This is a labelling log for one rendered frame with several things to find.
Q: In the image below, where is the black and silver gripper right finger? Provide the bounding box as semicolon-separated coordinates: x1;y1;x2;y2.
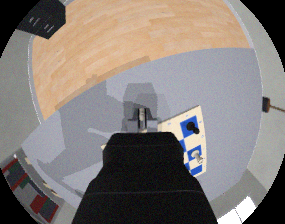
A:
145;108;158;132

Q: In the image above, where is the blue and cream chessboard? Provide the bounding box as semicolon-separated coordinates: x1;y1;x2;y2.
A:
158;105;206;177

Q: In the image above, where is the white pawn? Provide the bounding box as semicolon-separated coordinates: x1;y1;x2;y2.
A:
140;108;145;121

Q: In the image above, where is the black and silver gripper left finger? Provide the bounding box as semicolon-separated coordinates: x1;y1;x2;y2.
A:
127;108;140;133

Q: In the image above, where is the black pawn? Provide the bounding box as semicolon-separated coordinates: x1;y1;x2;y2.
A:
186;121;200;134

